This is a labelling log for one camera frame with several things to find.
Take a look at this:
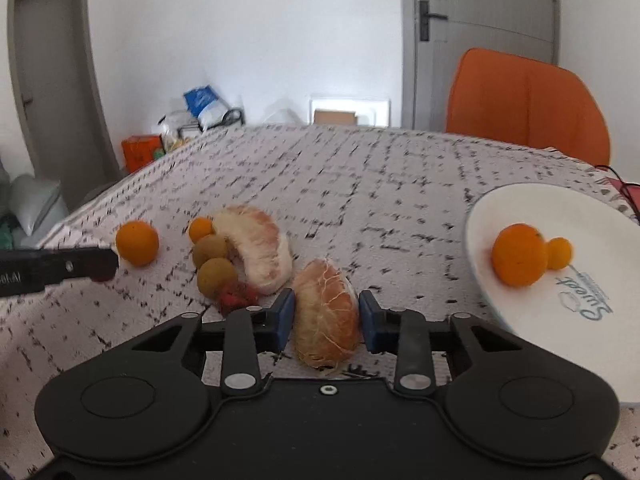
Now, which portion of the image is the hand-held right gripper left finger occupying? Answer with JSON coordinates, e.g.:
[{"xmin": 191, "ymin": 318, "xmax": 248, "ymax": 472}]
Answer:
[{"xmin": 117, "ymin": 287, "xmax": 297, "ymax": 398}]

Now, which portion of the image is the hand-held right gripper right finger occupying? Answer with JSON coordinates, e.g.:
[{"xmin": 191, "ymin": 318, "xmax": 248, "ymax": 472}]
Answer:
[{"xmin": 358, "ymin": 290, "xmax": 533, "ymax": 398}]

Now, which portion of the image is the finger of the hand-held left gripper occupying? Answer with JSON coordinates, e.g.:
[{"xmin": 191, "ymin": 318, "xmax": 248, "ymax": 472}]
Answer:
[{"xmin": 0, "ymin": 246, "xmax": 121, "ymax": 283}]

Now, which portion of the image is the fibrous peeled pomelo segment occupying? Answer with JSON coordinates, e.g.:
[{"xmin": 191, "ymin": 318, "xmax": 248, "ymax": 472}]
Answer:
[{"xmin": 291, "ymin": 258, "xmax": 361, "ymax": 368}]

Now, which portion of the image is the medium orange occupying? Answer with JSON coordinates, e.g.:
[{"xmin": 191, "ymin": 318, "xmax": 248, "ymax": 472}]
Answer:
[{"xmin": 115, "ymin": 221, "xmax": 160, "ymax": 267}]

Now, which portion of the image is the large pink pomelo segment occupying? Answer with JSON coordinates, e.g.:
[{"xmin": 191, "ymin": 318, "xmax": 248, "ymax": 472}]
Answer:
[{"xmin": 211, "ymin": 205, "xmax": 294, "ymax": 296}]

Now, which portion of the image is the small kumquat orange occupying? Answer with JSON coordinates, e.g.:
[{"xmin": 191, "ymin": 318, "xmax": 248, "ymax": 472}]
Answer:
[
  {"xmin": 545, "ymin": 237, "xmax": 574, "ymax": 271},
  {"xmin": 188, "ymin": 217, "xmax": 216, "ymax": 242}
]

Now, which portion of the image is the white ceramic plate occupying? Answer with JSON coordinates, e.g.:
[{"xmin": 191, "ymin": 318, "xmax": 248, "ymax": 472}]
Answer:
[{"xmin": 464, "ymin": 183, "xmax": 640, "ymax": 406}]

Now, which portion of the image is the red lychee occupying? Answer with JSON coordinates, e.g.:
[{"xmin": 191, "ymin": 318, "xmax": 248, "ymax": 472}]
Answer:
[{"xmin": 216, "ymin": 282, "xmax": 260, "ymax": 316}]

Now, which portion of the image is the lower brown kiwi fruit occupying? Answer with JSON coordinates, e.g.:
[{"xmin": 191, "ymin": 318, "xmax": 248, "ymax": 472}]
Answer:
[{"xmin": 196, "ymin": 258, "xmax": 238, "ymax": 297}]

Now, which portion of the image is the brown kiwi fruit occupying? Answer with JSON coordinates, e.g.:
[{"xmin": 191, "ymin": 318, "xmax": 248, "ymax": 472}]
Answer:
[
  {"xmin": 196, "ymin": 258, "xmax": 238, "ymax": 297},
  {"xmin": 192, "ymin": 235, "xmax": 231, "ymax": 267}
]

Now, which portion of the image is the upper brown kiwi fruit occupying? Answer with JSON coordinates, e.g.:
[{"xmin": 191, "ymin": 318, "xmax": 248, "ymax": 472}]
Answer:
[{"xmin": 192, "ymin": 235, "xmax": 231, "ymax": 267}]

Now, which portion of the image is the orange cardboard box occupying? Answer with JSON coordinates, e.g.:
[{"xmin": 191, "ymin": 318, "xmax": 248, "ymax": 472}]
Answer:
[{"xmin": 122, "ymin": 135, "xmax": 166, "ymax": 173}]

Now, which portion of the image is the grey patterned tablecloth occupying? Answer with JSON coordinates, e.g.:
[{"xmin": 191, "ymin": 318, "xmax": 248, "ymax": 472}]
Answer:
[{"xmin": 0, "ymin": 124, "xmax": 640, "ymax": 480}]

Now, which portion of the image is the large orange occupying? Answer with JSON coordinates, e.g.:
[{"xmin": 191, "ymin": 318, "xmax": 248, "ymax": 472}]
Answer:
[{"xmin": 491, "ymin": 223, "xmax": 548, "ymax": 288}]

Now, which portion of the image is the plain grey door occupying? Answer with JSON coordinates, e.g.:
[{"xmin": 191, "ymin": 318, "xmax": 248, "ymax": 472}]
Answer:
[{"xmin": 7, "ymin": 0, "xmax": 123, "ymax": 211}]

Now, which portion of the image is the clear plastic bag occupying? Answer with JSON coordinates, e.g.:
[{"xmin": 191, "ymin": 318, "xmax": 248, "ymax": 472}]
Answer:
[{"xmin": 262, "ymin": 100, "xmax": 308, "ymax": 126}]

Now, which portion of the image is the brown cardboard piece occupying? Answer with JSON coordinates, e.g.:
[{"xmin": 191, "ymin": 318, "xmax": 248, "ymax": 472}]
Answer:
[{"xmin": 314, "ymin": 110, "xmax": 359, "ymax": 126}]

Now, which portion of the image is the blue and white bag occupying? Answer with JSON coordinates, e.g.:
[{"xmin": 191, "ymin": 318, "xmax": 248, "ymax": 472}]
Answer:
[{"xmin": 183, "ymin": 85, "xmax": 232, "ymax": 128}]

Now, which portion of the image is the white framed cardboard box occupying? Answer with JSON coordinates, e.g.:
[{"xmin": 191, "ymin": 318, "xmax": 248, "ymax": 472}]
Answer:
[{"xmin": 309, "ymin": 94, "xmax": 391, "ymax": 128}]

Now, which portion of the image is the orange chair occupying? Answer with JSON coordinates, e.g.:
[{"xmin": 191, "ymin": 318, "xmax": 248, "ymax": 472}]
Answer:
[{"xmin": 445, "ymin": 48, "xmax": 612, "ymax": 167}]

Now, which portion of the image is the red and orange printed mat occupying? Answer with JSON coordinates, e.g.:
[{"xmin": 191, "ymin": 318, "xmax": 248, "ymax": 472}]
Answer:
[{"xmin": 602, "ymin": 177, "xmax": 640, "ymax": 222}]

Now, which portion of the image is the black door handle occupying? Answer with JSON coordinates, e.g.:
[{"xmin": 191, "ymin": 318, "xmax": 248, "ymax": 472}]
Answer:
[{"xmin": 419, "ymin": 1, "xmax": 448, "ymax": 42}]

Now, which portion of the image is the grey door with handle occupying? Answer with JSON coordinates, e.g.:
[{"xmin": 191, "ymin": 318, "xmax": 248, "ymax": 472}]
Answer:
[{"xmin": 401, "ymin": 0, "xmax": 561, "ymax": 132}]

